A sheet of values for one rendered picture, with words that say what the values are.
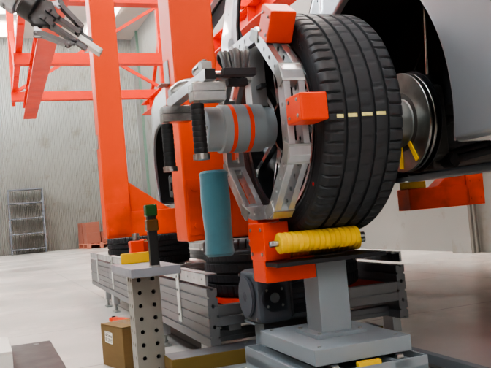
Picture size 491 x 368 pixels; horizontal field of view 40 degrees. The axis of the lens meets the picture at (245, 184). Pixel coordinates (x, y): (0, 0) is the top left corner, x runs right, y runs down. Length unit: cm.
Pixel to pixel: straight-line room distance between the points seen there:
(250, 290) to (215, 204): 39
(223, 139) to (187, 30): 69
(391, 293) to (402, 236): 552
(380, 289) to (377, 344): 89
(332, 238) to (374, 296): 92
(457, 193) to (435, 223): 249
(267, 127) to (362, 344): 66
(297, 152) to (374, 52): 35
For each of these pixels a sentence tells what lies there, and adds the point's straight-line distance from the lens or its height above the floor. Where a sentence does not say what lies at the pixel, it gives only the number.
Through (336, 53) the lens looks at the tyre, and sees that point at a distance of 179.
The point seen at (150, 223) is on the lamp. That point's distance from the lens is 225.
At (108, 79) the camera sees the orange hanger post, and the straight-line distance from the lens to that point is 436.
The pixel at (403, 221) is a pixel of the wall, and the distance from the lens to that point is 827.
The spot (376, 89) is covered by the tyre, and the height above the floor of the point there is 89.
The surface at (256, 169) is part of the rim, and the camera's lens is 218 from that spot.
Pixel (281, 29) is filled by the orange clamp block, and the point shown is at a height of 108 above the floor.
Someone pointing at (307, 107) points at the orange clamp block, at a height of 84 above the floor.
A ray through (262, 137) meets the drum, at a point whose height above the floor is 81.
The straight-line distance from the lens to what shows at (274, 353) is 216.
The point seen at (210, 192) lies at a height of 67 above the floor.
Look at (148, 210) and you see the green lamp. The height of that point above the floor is 64.
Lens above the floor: 60
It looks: 3 degrees up
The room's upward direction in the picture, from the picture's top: 5 degrees counter-clockwise
